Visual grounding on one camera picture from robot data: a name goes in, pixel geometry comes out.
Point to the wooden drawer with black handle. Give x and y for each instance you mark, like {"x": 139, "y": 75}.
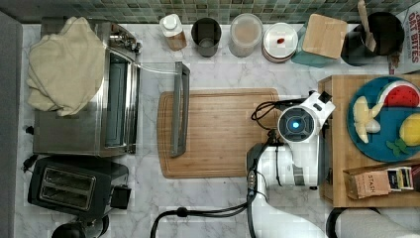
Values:
{"x": 325, "y": 137}

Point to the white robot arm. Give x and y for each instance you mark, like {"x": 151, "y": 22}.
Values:
{"x": 292, "y": 155}

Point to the wooden drawer cabinet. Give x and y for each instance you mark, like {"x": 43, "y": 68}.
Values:
{"x": 347, "y": 151}

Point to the wooden cutting board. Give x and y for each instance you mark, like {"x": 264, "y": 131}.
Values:
{"x": 220, "y": 132}

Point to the dark grey cup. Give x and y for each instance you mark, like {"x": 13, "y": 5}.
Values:
{"x": 206, "y": 34}

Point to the clear plastic lidded container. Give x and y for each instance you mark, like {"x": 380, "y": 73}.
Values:
{"x": 245, "y": 33}

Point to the spice bottle with white cap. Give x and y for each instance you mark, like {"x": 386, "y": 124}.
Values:
{"x": 172, "y": 30}

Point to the stainless steel toaster oven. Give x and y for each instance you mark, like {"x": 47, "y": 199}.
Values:
{"x": 107, "y": 125}

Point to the white lidded jar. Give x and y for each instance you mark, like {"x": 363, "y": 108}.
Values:
{"x": 279, "y": 42}

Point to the black two-slot toaster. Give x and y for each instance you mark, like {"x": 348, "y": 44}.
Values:
{"x": 84, "y": 186}

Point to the beige folded towel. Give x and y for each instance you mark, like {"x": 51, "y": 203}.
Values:
{"x": 66, "y": 69}

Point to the toy peeled banana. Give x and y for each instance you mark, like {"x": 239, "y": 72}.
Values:
{"x": 364, "y": 118}

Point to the black round appliance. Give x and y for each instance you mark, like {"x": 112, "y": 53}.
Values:
{"x": 83, "y": 228}

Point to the wooden spatula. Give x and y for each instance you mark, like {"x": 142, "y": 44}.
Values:
{"x": 369, "y": 41}

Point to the toy watermelon slice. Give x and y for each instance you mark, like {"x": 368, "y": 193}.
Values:
{"x": 399, "y": 93}

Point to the black utensil holder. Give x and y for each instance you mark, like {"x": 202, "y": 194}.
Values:
{"x": 387, "y": 33}

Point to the toy yellow lemon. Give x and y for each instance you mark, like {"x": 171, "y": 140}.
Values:
{"x": 410, "y": 130}

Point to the oat bites cereal box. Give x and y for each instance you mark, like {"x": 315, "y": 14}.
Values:
{"x": 407, "y": 59}

